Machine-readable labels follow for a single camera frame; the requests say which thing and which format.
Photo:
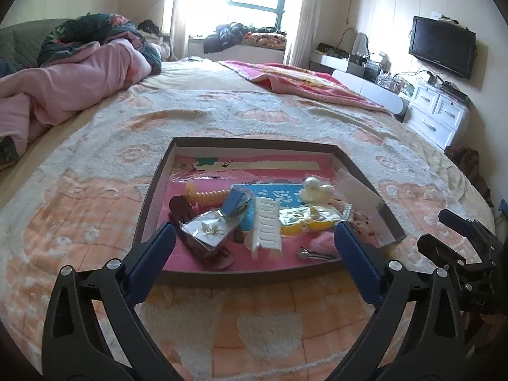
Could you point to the clear bag of pearl clips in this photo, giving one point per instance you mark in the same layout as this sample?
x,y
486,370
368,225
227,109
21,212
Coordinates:
x,y
315,190

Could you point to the dark floral blanket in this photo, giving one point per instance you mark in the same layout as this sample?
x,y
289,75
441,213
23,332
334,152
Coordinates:
x,y
75,37

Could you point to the white low cabinet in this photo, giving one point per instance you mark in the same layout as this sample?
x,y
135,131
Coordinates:
x,y
348,74

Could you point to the white drawer cabinet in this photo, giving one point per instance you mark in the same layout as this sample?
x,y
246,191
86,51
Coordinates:
x,y
439,119

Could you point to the clothes pile on window sill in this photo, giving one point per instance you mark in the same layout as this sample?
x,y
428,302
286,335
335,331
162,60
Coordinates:
x,y
234,34

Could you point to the pink quilt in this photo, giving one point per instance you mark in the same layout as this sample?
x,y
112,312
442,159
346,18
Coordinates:
x,y
36,99

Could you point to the red pink blanket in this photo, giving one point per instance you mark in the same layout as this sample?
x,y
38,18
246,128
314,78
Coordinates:
x,y
289,80

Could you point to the dark red hair claw clip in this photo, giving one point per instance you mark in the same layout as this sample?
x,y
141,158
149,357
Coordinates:
x,y
181,212

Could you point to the yellow item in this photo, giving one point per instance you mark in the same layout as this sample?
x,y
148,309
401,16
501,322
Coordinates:
x,y
312,218

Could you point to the dark shallow box with pink base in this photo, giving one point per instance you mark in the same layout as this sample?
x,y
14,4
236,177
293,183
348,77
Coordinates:
x,y
203,170

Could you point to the white curtain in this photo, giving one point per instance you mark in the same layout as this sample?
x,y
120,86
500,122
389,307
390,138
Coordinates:
x,y
300,22

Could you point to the white hair claw clip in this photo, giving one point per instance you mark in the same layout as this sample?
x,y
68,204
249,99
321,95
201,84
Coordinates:
x,y
266,234

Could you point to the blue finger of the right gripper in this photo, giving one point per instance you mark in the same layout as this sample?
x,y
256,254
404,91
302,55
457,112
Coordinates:
x,y
438,252
455,222

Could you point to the black wall television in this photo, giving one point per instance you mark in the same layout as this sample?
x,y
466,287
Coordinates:
x,y
445,45

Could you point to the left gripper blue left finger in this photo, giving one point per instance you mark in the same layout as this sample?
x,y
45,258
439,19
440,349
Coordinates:
x,y
145,261

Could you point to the pink pom-pom hair clip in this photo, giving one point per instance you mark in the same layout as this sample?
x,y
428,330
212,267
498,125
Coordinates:
x,y
321,248

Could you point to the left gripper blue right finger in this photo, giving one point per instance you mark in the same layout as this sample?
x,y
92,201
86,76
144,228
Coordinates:
x,y
365,263

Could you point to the earrings card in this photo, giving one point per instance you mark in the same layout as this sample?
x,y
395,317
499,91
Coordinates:
x,y
211,228

